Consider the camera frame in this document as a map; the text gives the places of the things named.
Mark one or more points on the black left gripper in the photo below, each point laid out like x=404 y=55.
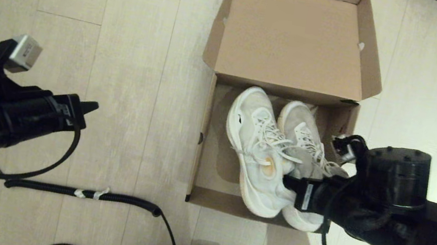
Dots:
x=71 y=113

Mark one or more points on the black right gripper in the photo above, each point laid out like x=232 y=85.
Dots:
x=315 y=196

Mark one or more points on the white lace-up sneaker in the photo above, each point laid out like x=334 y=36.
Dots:
x=308 y=142
x=261 y=160

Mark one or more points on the brown cardboard shoe box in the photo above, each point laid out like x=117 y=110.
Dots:
x=294 y=42

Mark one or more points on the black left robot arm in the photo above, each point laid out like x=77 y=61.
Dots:
x=1 y=121

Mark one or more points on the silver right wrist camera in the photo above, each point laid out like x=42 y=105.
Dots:
x=345 y=149

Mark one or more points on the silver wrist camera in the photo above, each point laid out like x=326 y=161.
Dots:
x=345 y=149
x=24 y=52

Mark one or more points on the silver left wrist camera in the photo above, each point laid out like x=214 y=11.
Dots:
x=24 y=52

